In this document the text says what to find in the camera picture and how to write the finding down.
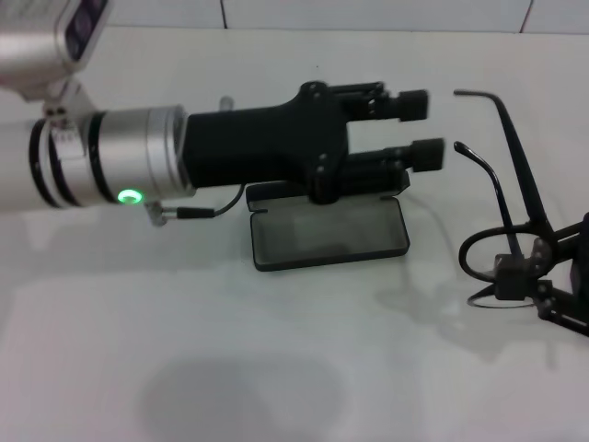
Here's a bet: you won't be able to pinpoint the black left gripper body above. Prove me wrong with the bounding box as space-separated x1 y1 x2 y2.
182 81 352 205

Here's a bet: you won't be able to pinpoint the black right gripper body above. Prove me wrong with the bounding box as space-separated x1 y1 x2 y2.
569 211 589 301

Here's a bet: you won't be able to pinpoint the black-framed glasses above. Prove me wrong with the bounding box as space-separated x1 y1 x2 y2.
452 88 561 309

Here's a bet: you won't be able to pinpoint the black glasses case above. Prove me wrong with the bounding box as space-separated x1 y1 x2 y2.
245 170 411 273

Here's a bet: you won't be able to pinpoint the black gripper cable with plug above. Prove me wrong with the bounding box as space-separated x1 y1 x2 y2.
145 183 246 227

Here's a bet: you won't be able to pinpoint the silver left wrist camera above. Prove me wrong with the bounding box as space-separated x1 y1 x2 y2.
0 0 110 124

